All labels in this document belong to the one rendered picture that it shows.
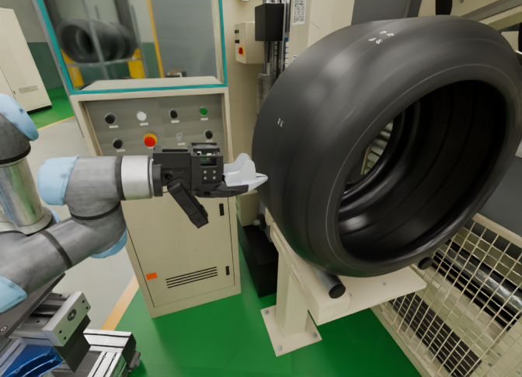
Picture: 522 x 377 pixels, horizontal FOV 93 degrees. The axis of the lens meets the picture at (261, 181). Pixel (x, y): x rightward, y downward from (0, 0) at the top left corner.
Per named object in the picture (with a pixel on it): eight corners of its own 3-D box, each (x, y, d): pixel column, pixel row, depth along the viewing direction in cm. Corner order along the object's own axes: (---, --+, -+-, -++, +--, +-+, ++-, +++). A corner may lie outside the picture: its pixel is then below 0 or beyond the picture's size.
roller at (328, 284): (276, 207, 87) (288, 204, 88) (277, 218, 89) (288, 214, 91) (331, 290, 58) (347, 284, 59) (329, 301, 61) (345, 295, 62)
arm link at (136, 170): (126, 208, 40) (132, 185, 47) (156, 206, 42) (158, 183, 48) (119, 166, 37) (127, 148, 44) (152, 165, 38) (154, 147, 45)
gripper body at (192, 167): (227, 156, 42) (149, 158, 38) (225, 200, 45) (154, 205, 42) (220, 141, 48) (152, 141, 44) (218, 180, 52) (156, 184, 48)
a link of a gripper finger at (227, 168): (269, 155, 48) (223, 157, 45) (266, 183, 51) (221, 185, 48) (264, 150, 51) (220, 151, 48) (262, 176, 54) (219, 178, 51)
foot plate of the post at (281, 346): (260, 310, 151) (260, 308, 150) (300, 298, 158) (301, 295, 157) (276, 357, 129) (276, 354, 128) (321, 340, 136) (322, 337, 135)
